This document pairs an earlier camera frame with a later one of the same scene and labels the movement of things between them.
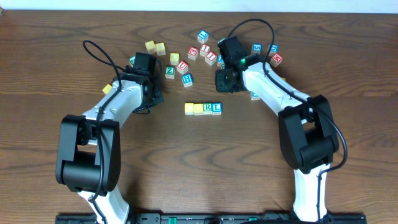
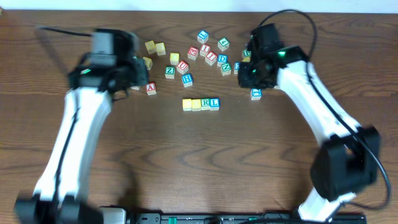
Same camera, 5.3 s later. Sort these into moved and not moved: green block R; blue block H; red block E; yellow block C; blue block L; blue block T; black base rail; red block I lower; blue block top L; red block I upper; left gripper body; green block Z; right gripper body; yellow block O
Moved: green block R; yellow block C; blue block L; left gripper body; right gripper body; yellow block O
Not moved: green block Z; blue block T; red block E; blue block H; red block I lower; red block I upper; black base rail; blue block top L
